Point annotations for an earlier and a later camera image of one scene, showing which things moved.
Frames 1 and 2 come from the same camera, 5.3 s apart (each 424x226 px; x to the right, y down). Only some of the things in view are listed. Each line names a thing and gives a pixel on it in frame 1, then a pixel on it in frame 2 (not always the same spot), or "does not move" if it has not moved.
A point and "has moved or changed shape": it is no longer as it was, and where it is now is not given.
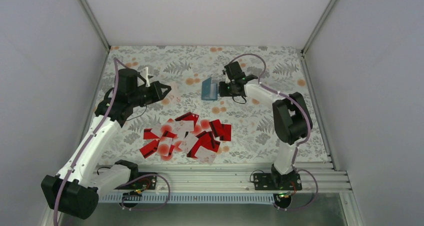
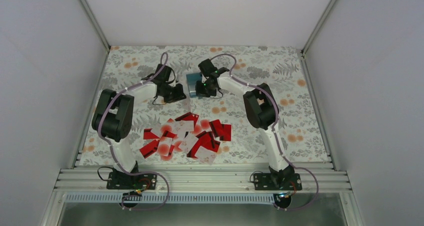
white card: (188, 143) does not move
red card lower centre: (206, 139) does not move
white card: (205, 155) does not move
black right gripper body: (228, 91) → (205, 90)
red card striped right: (216, 127) does not move
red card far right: (226, 132) does not move
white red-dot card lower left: (164, 146) does not move
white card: (174, 96) has moved or changed shape
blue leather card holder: (209, 90) has moved or changed shape
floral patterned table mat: (193, 124) does not move
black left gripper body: (148, 98) → (171, 95)
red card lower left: (150, 148) does not move
